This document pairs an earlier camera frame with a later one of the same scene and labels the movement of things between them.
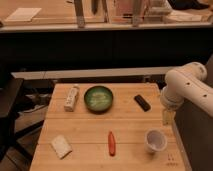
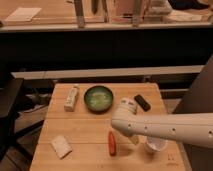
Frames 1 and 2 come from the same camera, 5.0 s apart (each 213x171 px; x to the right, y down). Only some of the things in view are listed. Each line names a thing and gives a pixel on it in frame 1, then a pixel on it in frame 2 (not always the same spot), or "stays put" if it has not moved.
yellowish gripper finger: (168, 117) → (135, 139)
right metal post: (135, 13) stays put
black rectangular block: (142, 103) stays put
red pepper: (111, 144) stays put
